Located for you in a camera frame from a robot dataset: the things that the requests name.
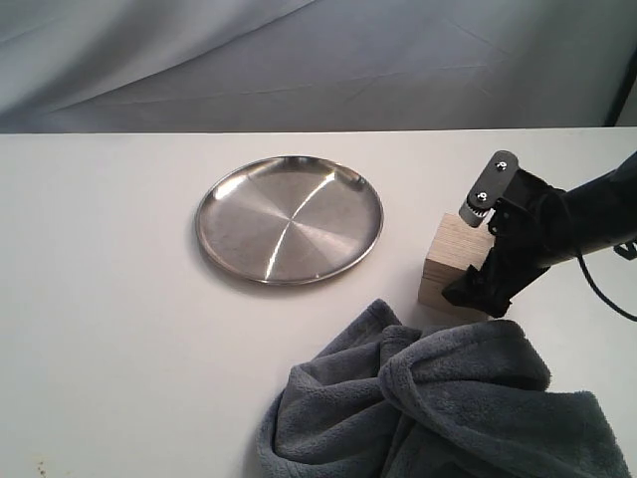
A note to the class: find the round stainless steel plate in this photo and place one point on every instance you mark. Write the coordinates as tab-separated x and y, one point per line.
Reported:
289	220

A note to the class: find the grey fleece cloth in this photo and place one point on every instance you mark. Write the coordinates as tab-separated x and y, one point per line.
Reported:
385	400

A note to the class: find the grey backdrop cloth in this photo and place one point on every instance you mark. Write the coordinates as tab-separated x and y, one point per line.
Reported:
235	66

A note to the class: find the light wooden cube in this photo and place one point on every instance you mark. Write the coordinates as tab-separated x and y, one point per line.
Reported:
454	248

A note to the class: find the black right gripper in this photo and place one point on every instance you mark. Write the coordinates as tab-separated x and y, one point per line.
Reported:
528	222

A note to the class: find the black stand pole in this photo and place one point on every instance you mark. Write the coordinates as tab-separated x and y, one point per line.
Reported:
619	101

